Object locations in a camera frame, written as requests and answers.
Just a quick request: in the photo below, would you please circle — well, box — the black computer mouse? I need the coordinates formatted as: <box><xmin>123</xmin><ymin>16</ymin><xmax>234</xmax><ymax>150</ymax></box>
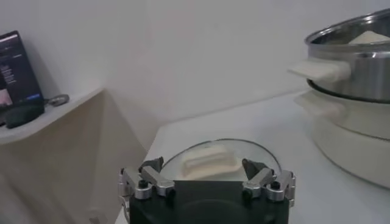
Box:
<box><xmin>4</xmin><ymin>105</ymin><xmax>45</xmax><ymax>129</ymax></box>

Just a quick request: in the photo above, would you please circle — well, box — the round grey disc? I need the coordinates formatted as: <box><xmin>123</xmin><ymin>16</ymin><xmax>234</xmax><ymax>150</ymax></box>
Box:
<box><xmin>47</xmin><ymin>93</ymin><xmax>70</xmax><ymax>107</ymax></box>

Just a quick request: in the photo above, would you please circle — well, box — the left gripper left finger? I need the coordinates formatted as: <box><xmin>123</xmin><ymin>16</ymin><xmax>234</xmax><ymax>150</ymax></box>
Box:
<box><xmin>118</xmin><ymin>156</ymin><xmax>177</xmax><ymax>201</ymax></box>

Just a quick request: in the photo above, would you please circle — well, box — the white side table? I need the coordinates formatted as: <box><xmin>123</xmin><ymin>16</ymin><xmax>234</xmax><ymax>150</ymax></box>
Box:
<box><xmin>0</xmin><ymin>87</ymin><xmax>104</xmax><ymax>145</ymax></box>

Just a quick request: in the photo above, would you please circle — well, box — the white steamed baozi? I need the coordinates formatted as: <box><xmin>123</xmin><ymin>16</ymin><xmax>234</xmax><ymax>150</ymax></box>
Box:
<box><xmin>348</xmin><ymin>30</ymin><xmax>390</xmax><ymax>46</ymax></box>

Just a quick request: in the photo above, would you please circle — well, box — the glass pot lid cream handle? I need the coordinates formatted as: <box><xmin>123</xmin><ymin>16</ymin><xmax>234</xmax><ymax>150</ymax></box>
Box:
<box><xmin>160</xmin><ymin>138</ymin><xmax>283</xmax><ymax>183</ymax></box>

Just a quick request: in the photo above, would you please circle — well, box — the cream electric cooker base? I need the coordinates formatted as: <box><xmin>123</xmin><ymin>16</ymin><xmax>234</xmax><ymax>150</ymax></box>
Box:
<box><xmin>294</xmin><ymin>89</ymin><xmax>390</xmax><ymax>189</ymax></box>

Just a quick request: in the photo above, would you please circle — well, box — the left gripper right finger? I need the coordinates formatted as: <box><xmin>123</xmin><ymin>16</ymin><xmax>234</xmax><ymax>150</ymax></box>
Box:
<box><xmin>241</xmin><ymin>158</ymin><xmax>297</xmax><ymax>208</ymax></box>

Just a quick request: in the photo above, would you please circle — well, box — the black laptop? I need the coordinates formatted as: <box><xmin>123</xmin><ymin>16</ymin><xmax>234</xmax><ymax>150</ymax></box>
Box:
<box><xmin>0</xmin><ymin>30</ymin><xmax>45</xmax><ymax>125</ymax></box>

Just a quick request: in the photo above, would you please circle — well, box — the stainless steel steamer pot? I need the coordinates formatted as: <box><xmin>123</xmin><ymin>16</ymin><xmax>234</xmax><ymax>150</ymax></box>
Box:
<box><xmin>287</xmin><ymin>8</ymin><xmax>390</xmax><ymax>104</ymax></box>

